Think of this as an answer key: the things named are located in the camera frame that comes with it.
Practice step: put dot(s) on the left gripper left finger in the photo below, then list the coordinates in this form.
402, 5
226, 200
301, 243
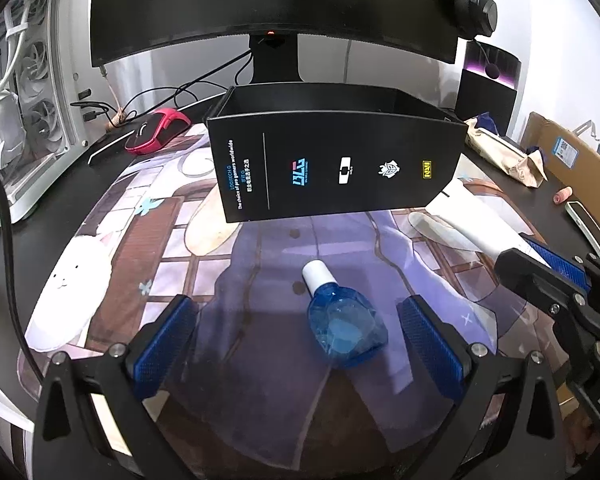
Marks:
155, 348

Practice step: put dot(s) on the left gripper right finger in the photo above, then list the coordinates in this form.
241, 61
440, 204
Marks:
439, 346

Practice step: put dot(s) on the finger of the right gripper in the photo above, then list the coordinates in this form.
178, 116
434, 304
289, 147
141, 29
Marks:
537, 283
568, 269

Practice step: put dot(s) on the blue eye drop bottle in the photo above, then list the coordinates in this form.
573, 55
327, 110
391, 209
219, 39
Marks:
345, 325

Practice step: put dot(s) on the white cream tube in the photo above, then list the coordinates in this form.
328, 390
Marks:
488, 232

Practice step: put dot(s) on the black cardboard box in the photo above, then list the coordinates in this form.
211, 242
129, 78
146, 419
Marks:
296, 149

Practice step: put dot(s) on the white smartphone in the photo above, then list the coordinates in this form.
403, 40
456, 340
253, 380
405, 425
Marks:
585, 222

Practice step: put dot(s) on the pink lip balm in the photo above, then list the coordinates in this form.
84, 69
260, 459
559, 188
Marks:
562, 195

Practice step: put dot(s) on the wet wipes pack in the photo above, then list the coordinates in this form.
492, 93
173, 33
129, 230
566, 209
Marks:
525, 168

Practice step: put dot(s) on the anime desk mat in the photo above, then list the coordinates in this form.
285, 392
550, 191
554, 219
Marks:
252, 394

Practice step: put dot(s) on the black speaker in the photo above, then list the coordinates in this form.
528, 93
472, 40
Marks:
488, 85

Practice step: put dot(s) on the pink gaming mouse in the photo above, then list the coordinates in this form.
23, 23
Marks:
157, 131

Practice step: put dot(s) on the black headphones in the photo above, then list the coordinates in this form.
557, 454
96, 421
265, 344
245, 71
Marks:
475, 18

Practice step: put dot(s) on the white PC case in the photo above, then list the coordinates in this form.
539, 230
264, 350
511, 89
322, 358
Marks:
54, 104

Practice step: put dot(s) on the black curved monitor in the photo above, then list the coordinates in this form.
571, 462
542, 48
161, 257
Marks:
120, 28

